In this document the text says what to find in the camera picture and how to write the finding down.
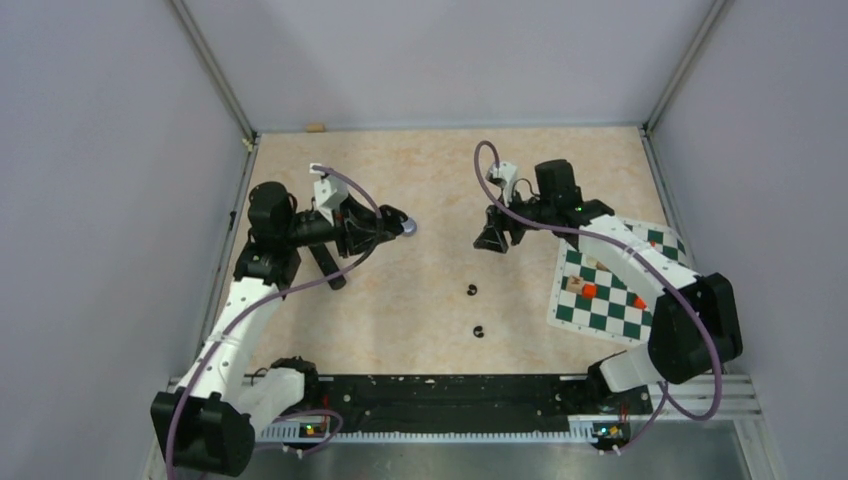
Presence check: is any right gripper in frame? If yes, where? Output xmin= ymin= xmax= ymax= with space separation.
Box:
xmin=475 ymin=185 xmax=556 ymax=253

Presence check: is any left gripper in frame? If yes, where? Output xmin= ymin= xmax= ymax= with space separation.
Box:
xmin=283 ymin=191 xmax=396 ymax=258

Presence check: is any purple earbud charging case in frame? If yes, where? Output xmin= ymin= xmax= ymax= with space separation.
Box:
xmin=402 ymin=218 xmax=418 ymax=236

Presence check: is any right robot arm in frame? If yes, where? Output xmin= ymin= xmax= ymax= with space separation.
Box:
xmin=474 ymin=159 xmax=743 ymax=412

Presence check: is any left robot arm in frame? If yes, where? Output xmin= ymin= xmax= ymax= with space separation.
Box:
xmin=150 ymin=176 xmax=417 ymax=479

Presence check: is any black rectangular bar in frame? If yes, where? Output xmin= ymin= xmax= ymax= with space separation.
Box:
xmin=309 ymin=244 xmax=347 ymax=291

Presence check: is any wooden letter cube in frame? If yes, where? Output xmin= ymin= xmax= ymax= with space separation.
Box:
xmin=563 ymin=275 xmax=585 ymax=296

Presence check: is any small cork piece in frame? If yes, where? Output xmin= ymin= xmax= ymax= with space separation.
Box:
xmin=305 ymin=123 xmax=326 ymax=133

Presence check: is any green white chessboard mat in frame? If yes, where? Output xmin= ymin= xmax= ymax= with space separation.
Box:
xmin=547 ymin=240 xmax=653 ymax=347

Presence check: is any small orange red block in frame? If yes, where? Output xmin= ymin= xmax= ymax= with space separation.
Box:
xmin=581 ymin=284 xmax=598 ymax=299

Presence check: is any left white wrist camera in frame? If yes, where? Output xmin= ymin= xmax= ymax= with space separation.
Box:
xmin=309 ymin=163 xmax=349 ymax=225

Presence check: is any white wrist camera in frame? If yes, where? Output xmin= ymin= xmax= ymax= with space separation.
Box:
xmin=485 ymin=162 xmax=518 ymax=207
xmin=309 ymin=163 xmax=349 ymax=225

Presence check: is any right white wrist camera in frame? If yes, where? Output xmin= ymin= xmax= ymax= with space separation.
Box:
xmin=485 ymin=162 xmax=518 ymax=207

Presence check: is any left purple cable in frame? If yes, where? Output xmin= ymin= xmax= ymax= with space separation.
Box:
xmin=164 ymin=165 xmax=387 ymax=480

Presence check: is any purple cable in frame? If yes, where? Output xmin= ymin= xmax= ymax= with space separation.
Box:
xmin=472 ymin=140 xmax=725 ymax=452
xmin=164 ymin=165 xmax=387 ymax=480

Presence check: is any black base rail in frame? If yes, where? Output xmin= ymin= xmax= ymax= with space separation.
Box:
xmin=287 ymin=374 xmax=645 ymax=441

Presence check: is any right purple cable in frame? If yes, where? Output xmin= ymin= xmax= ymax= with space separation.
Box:
xmin=472 ymin=140 xmax=725 ymax=452

